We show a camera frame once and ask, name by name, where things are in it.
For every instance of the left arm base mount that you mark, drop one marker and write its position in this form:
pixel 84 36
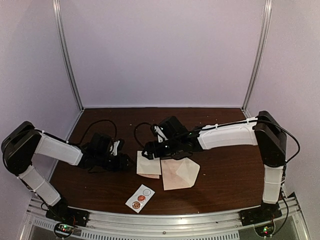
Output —
pixel 68 218

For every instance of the aluminium frame post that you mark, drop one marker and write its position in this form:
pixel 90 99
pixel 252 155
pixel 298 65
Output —
pixel 264 31
pixel 65 53

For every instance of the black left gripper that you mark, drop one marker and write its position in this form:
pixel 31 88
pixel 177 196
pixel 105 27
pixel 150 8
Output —
pixel 121 163

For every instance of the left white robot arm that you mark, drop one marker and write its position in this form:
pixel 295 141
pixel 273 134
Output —
pixel 19 148

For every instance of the left aluminium frame post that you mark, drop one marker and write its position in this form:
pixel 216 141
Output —
pixel 65 53

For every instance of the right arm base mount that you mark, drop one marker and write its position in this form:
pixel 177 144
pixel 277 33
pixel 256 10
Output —
pixel 262 217

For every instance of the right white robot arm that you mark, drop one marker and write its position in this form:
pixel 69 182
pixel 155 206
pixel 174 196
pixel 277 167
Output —
pixel 262 131

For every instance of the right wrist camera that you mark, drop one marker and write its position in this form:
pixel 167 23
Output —
pixel 158 132

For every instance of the front aluminium rail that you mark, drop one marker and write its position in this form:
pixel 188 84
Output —
pixel 223 225

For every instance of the sticker sheet with seals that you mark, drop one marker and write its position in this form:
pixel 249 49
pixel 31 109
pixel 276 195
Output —
pixel 140 198

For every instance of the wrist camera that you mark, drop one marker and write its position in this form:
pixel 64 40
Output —
pixel 117 147
pixel 158 132

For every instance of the cream spare paper sheet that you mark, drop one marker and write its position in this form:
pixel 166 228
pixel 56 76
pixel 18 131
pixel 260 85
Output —
pixel 148 168

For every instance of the right aluminium frame post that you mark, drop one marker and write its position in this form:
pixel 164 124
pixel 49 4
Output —
pixel 264 31

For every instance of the cream envelope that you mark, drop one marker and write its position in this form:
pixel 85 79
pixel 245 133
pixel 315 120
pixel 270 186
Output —
pixel 179 174

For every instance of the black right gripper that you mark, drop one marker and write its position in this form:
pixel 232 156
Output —
pixel 150 145

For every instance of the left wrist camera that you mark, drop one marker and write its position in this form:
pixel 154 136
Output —
pixel 117 147

